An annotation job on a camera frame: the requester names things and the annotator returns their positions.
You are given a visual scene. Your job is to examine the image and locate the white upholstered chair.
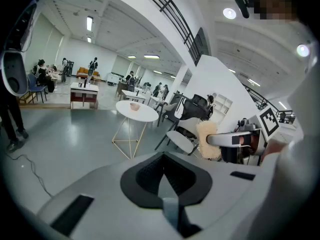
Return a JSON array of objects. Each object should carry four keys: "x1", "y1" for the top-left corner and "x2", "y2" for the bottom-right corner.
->
[{"x1": 154, "y1": 116, "x2": 205, "y2": 158}]

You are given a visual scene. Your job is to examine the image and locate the round ceiling light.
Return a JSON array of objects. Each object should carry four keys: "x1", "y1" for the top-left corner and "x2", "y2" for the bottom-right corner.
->
[
  {"x1": 222, "y1": 7, "x2": 237, "y2": 20},
  {"x1": 296, "y1": 43, "x2": 311, "y2": 58}
]

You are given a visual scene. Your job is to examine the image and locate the white and red desk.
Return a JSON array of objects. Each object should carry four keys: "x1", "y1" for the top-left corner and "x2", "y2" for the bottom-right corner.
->
[{"x1": 69, "y1": 81, "x2": 100, "y2": 110}]

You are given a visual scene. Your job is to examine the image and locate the person's face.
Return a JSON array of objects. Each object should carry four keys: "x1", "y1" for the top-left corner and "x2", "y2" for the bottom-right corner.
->
[{"x1": 253, "y1": 0, "x2": 300, "y2": 22}]

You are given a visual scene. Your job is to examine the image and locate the round white table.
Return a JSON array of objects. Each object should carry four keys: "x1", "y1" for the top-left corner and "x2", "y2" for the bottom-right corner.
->
[{"x1": 111, "y1": 100, "x2": 160, "y2": 160}]

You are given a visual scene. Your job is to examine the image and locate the blue chair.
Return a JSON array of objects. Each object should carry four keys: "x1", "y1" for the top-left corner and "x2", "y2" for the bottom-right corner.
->
[{"x1": 26, "y1": 73, "x2": 48, "y2": 104}]

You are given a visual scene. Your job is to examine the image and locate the white shelf unit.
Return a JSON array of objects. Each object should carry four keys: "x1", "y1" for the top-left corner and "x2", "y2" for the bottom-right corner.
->
[{"x1": 212, "y1": 92, "x2": 234, "y2": 126}]

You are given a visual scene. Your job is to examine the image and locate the black floor cable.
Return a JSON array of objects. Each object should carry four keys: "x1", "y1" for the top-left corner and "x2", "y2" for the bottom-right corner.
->
[{"x1": 4, "y1": 153, "x2": 54, "y2": 198}]

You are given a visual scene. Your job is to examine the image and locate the white cabinet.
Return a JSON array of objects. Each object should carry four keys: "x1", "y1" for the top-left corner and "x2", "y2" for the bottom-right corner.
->
[{"x1": 106, "y1": 72, "x2": 125, "y2": 85}]

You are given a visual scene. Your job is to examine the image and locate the person's right forearm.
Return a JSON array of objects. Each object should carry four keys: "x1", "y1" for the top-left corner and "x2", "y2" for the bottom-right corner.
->
[{"x1": 261, "y1": 138, "x2": 288, "y2": 160}]

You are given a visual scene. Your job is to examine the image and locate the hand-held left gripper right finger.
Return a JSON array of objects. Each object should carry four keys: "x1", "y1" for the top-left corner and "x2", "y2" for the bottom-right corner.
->
[{"x1": 163, "y1": 151, "x2": 273, "y2": 240}]

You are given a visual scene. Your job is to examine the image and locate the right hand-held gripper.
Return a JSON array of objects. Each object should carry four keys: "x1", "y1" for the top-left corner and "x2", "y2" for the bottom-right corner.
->
[{"x1": 206, "y1": 105, "x2": 281, "y2": 167}]

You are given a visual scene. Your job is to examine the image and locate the white and black robot device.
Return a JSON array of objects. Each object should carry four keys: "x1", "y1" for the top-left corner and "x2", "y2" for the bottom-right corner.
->
[{"x1": 1, "y1": 0, "x2": 38, "y2": 98}]

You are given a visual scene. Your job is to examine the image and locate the light wooden spoon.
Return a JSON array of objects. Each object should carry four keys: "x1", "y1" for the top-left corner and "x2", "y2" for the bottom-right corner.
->
[{"x1": 195, "y1": 120, "x2": 223, "y2": 160}]

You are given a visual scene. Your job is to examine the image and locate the black balcony railing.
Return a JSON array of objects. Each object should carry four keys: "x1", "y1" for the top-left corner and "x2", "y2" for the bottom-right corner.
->
[{"x1": 131, "y1": 0, "x2": 204, "y2": 67}]

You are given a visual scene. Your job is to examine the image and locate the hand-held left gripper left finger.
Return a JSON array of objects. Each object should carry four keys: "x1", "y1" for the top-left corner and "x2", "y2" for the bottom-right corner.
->
[{"x1": 36, "y1": 151, "x2": 181, "y2": 240}]

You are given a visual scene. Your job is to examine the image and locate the orange sofa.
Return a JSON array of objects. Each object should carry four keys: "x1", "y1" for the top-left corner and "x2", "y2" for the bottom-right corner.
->
[{"x1": 75, "y1": 66, "x2": 101, "y2": 81}]

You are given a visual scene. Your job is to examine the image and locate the white printed t-shirt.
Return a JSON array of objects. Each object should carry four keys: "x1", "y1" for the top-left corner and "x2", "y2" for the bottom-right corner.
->
[{"x1": 252, "y1": 58, "x2": 320, "y2": 240}]

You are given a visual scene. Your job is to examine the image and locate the black head-worn camera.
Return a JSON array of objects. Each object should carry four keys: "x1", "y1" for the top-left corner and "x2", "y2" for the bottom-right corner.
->
[{"x1": 234, "y1": 0, "x2": 256, "y2": 19}]

